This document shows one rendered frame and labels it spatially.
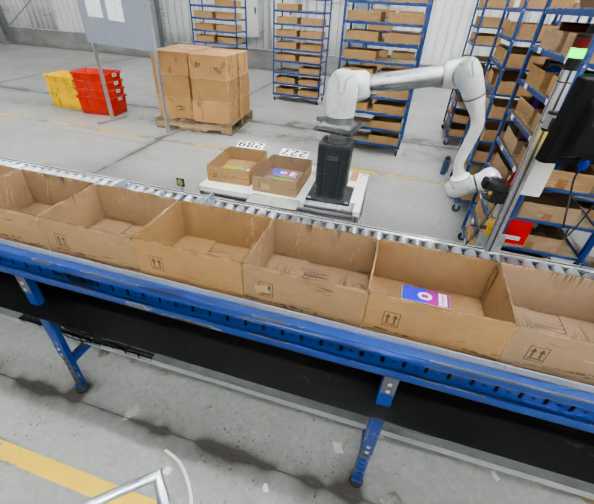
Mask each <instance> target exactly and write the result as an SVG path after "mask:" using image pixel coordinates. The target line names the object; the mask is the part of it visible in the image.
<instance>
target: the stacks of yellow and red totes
mask: <svg viewBox="0 0 594 504"><path fill-rule="evenodd" d="M102 70H103V74H104V78H105V82H106V86H107V90H108V94H109V98H110V102H111V106H112V110H113V114H114V116H117V115H120V114H122V113H124V112H126V111H128V110H127V103H126V97H125V96H127V94H126V93H124V88H125V87H124V86H122V81H123V79H122V78H120V73H121V71H120V70H112V69H102ZM42 75H43V76H45V79H46V81H44V82H45V84H47V85H48V88H49V89H47V91H49V93H50V95H51V98H52V100H53V102H54V105H55V106H57V107H63V108H70V109H77V110H83V112H84V113H87V114H97V115H107V116H110V114H109V110H108V106H107V102H106V99H105V95H104V91H103V87H102V83H101V79H100V75H99V71H98V68H88V67H85V68H81V69H76V70H72V71H66V70H60V71H54V72H48V73H43V74H42Z"/></svg>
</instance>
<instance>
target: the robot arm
mask: <svg viewBox="0 0 594 504"><path fill-rule="evenodd" d="M435 86H442V87H443V88H452V89H458V90H459V91H460V93H461V96H462V98H463V102H464V104H465V106H466V108H467V110H468V113H469V115H470V118H471V125H470V128H469V131H468V133H467V135H466V137H465V139H464V141H463V143H462V145H461V147H460V149H459V151H458V153H457V155H456V158H455V160H454V163H453V175H452V176H451V178H450V181H448V182H447V183H446V184H445V185H444V187H443V189H444V192H445V194H446V196H448V197H451V198H457V197H463V196H467V195H471V194H473V193H476V192H480V191H483V193H485V194H488V192H489V190H486V189H483V188H482V186H481V181H482V180H483V178H484V177H485V176H488V177H495V178H497V177H498V178H502V177H501V174H500V173H499V172H498V171H497V170H496V169H495V168H492V167H488V168H485V169H483V170H482V171H481V172H479V173H477V174H474V175H470V174H469V173H468V172H466V171H465V170H464V163H465V160H466V159H467V157H468V155H469V153H470V152H471V150H472V148H473V146H474V145H475V143H476V141H477V139H478V137H479V136H480V134H481V132H482V129H483V126H484V123H485V96H486V94H485V81H484V75H483V69H482V67H481V64H480V62H479V61H478V59H477V58H476V57H474V56H463V57H459V58H456V59H452V60H448V61H446V62H444V63H443V65H436V66H429V67H421V68H414V69H407V70H399V71H392V72H384V73H377V74H370V73H369V72H368V71H366V70H350V69H344V68H342V69H337V70H336V71H335V72H333V74H332V75H331V77H330V79H329V81H328V86H327V94H326V115H325V116H317V117H316V120H317V121H319V122H322V123H320V124H318V128H324V129H330V130H335V131H340V132H344V133H350V131H351V130H352V129H353V128H354V127H355V126H357V125H359V122H358V121H355V120H354V113H355V109H356V103H357V102H359V101H363V100H366V99H368V98H369V97H370V94H377V93H385V92H393V91H402V90H410V89H418V88H427V87H435ZM488 195H489V194H488Z"/></svg>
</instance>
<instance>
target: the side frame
mask: <svg viewBox="0 0 594 504"><path fill-rule="evenodd" d="M0 258H1V259H2V260H1V259H0V271H1V272H5V273H8V274H12V275H16V276H19V277H23V278H27V279H30V280H34V281H38V282H41V283H45V284H49V285H52V286H56V287H60V288H63V289H67V290H71V291H74V292H78V293H82V294H85V295H89V296H93V297H96V298H100V299H104V300H107V301H111V302H115V303H118V304H122V305H126V306H129V307H133V308H137V309H140V310H144V311H148V312H151V313H155V314H159V315H162V316H166V317H170V318H173V319H177V320H181V321H184V322H188V323H192V324H195V325H199V326H203V327H206V328H210V329H214V330H217V331H221V332H225V333H228V334H232V335H236V336H239V337H243V338H247V339H250V340H254V341H257V342H261V343H265V344H268V345H272V346H276V347H279V348H283V349H287V350H290V351H294V352H298V353H301V354H305V355H309V356H312V357H316V358H320V359H323V360H327V361H331V362H334V363H338V364H342V365H345V366H349V367H353V368H356V369H360V370H364V371H367V372H371V373H375V374H378V375H382V376H386V377H389V378H393V379H397V380H400V381H404V382H408V383H411V384H415V385H419V386H422V387H426V388H430V389H433V390H437V391H441V392H444V393H448V394H452V395H455V396H459V397H463V398H466V399H470V400H474V401H477V402H481V403H485V404H488V405H492V406H496V407H499V408H503V409H507V410H510V411H514V412H518V413H521V414H525V415H529V416H532V417H536V418H540V419H543V420H547V421H551V422H554V423H558V424H562V425H565V426H569V427H573V428H576V429H580V430H583V431H587V432H591V433H594V393H590V392H586V391H582V390H578V389H574V388H570V387H566V386H562V385H558V384H554V383H550V382H546V381H542V380H538V379H534V378H530V377H526V376H522V375H518V374H514V373H510V372H507V371H503V370H499V369H495V368H491V367H487V366H483V365H479V364H475V363H471V362H467V361H463V360H459V359H455V358H451V357H447V356H443V355H439V354H435V353H431V352H427V351H423V350H419V349H415V348H412V347H408V346H404V345H400V344H396V343H392V342H388V341H384V340H380V339H376V338H372V337H368V336H364V335H360V334H356V333H352V332H348V331H344V330H340V329H336V328H332V327H328V326H324V325H320V324H317V323H313V322H309V321H305V320H301V319H297V318H293V317H289V316H285V315H281V314H277V313H273V312H269V311H265V310H261V309H257V308H253V307H249V306H245V305H241V304H237V303H233V302H229V301H225V300H221V299H218V298H214V297H210V296H206V295H202V294H198V293H194V292H190V291H186V290H182V289H178V288H174V287H170V286H166V285H162V284H158V283H154V282H150V281H146V280H142V279H138V278H134V277H130V276H126V275H123V274H119V273H115V272H111V271H107V270H103V269H99V268H95V267H91V266H87V265H83V264H79V263H75V262H71V261H67V260H63V259H59V258H55V257H51V256H47V255H43V254H39V253H35V252H31V251H27V250H24V249H20V248H16V247H12V246H8V245H4V244H0ZM6 259H7V260H6ZM12 259H13V261H14V263H15V264H14V263H13V261H12ZM25 263H26V264H27V265H28V267H27V266H26V264H25ZM39 266H40V268H41V270H42V271H41V270H40V268H39ZM53 270H54V272H55V274H56V275H55V274H54V272H53ZM67 274H68V275H69V277H70V279H69V278H68V276H67ZM81 277H82V278H83V280H84V282H85V283H84V282H83V281H82V278H81ZM96 281H97V282H98V284H99V286H98V285H97V283H96ZM111 285H113V288H114V290H113V289H112V287H111ZM126 289H128V291H129V294H128V293H127V290H126ZM135 293H136V294H135ZM142 293H143V294H144V296H145V298H143V295H142ZM151 297H152V298H151ZM158 298H160V299H161V303H160V302H159V299H158ZM175 302H177V306H178V307H176V306H175ZM184 306H185V307H184ZM191 306H193V307H194V311H192V308H191ZM208 311H211V316H210V315H209V312H208ZM218 315H219V316H218ZM226 315H227V316H228V317H229V321H228V320H226ZM244 320H246V321H247V325H244ZM262 325H265V330H263V329H262ZM272 329H273V330H272ZM281 330H284V335H281ZM291 334H292V335H291ZM300 335H303V340H300ZM310 339H312V340H310ZM320 340H323V344H322V345H320V344H319V341H320ZM340 345H342V346H343V350H339V346H340ZM351 350H352V351H351ZM360 351H364V353H363V356H360V355H359V354H360ZM371 355H372V356H371ZM381 356H384V357H385V359H384V361H381V360H380V359H381ZM393 361H394V362H393ZM403 362H407V364H406V366H405V367H402V364H403ZM415 367H416V368H415ZM425 368H429V370H428V372H427V373H424V370H425ZM448 374H452V375H451V377H450V379H447V378H446V377H447V375H448ZM471 380H475V382H474V384H473V385H470V382H471ZM484 385H485V386H484ZM496 386H498V387H499V388H498V390H497V391H493V390H494V388H495V387H496ZM508 391H509V392H508ZM520 393H524V394H523V396H522V397H521V398H519V397H518V395H519V394H520ZM533 398H534V399H533ZM546 399H548V400H549V401H548V402H547V404H542V403H543V402H544V401H545V400H546ZM571 406H575V408H574V409H573V410H572V411H568V410H569V409H570V408H571Z"/></svg>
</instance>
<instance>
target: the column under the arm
mask: <svg viewBox="0 0 594 504"><path fill-rule="evenodd" d="M353 144H354V139H353V138H347V141H346V143H343V144H335V143H330V142H329V141H328V135H324V136H323V138H322V139H321V141H320V142H319V144H318V155H317V167H316V178H315V182H314V183H313V185H312V187H311V189H310V191H309V192H308V194H307V196H306V198H305V199H306V200H312V201H318V202H324V203H330V204H336V205H342V206H349V204H350V200H351V197H352V194H353V191H354V187H353V186H348V179H349V172H350V165H351V158H352V151H353Z"/></svg>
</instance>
